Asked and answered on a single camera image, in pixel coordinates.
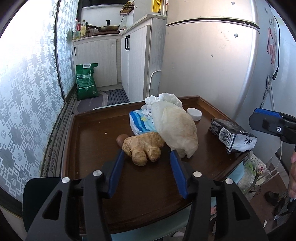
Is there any black tissue pack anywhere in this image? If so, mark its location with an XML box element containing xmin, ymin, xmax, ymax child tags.
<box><xmin>209</xmin><ymin>118</ymin><xmax>257</xmax><ymax>152</ymax></box>

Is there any ginger root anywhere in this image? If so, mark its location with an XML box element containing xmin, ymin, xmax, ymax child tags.
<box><xmin>122</xmin><ymin>132</ymin><xmax>165</xmax><ymax>166</ymax></box>

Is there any plastic bag of trash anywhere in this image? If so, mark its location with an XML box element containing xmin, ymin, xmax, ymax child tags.
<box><xmin>237</xmin><ymin>151</ymin><xmax>268</xmax><ymax>194</ymax></box>

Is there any white kitchen cabinet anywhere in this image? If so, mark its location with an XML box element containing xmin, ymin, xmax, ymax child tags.
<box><xmin>72</xmin><ymin>14</ymin><xmax>167</xmax><ymax>102</ymax></box>

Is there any person's right hand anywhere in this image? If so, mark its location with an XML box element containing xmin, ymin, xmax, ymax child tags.
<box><xmin>288</xmin><ymin>152</ymin><xmax>296</xmax><ymax>200</ymax></box>

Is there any small brown round item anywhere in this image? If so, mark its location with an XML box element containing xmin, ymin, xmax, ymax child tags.
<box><xmin>116</xmin><ymin>134</ymin><xmax>129</xmax><ymax>148</ymax></box>

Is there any brown wooden tray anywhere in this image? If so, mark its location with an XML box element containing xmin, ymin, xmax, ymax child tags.
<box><xmin>62</xmin><ymin>96</ymin><xmax>247</xmax><ymax>234</ymax></box>

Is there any blue white tissue pack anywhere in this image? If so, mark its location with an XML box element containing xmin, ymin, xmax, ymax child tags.
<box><xmin>129</xmin><ymin>108</ymin><xmax>157</xmax><ymax>136</ymax></box>

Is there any white refrigerator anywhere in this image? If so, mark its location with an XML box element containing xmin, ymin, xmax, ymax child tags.
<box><xmin>159</xmin><ymin>1</ymin><xmax>279</xmax><ymax>118</ymax></box>

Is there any white round lid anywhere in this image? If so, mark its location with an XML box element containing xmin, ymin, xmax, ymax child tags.
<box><xmin>187</xmin><ymin>108</ymin><xmax>202</xmax><ymax>121</ymax></box>

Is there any oval grey floor mat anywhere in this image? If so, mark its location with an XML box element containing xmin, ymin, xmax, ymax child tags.
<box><xmin>73</xmin><ymin>92</ymin><xmax>108</xmax><ymax>114</ymax></box>

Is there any striped dark floor carpet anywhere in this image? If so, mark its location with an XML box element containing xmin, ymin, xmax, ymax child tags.
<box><xmin>104</xmin><ymin>88</ymin><xmax>130</xmax><ymax>105</ymax></box>

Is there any white crumpled tissue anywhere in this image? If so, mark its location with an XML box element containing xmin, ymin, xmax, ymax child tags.
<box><xmin>141</xmin><ymin>92</ymin><xmax>183</xmax><ymax>110</ymax></box>

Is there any green rice bag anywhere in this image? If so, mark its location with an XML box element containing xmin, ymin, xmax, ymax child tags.
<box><xmin>75</xmin><ymin>63</ymin><xmax>99</xmax><ymax>100</ymax></box>

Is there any white folded chair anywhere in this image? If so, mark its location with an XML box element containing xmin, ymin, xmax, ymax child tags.
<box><xmin>148</xmin><ymin>70</ymin><xmax>162</xmax><ymax>96</ymax></box>

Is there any frosted patterned sliding door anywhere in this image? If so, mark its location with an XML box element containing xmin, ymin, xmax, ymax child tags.
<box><xmin>1</xmin><ymin>1</ymin><xmax>78</xmax><ymax>201</ymax></box>

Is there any oil bottle red label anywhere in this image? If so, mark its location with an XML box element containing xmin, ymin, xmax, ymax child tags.
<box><xmin>72</xmin><ymin>19</ymin><xmax>81</xmax><ymax>40</ymax></box>

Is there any frying pan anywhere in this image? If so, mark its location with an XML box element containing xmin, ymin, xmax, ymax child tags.
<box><xmin>88</xmin><ymin>20</ymin><xmax>119</xmax><ymax>32</ymax></box>

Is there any yellow oil bottle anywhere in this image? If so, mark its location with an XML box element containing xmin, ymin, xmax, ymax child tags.
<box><xmin>80</xmin><ymin>20</ymin><xmax>86</xmax><ymax>38</ymax></box>

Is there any black power cable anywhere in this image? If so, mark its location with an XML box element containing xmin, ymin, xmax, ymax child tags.
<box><xmin>271</xmin><ymin>14</ymin><xmax>282</xmax><ymax>81</ymax></box>

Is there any yellow wall box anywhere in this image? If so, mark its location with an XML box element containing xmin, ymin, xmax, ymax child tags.
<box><xmin>152</xmin><ymin>0</ymin><xmax>162</xmax><ymax>13</ymax></box>

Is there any wall spice rack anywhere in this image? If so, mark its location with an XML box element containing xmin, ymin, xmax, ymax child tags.
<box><xmin>120</xmin><ymin>1</ymin><xmax>134</xmax><ymax>16</ymax></box>

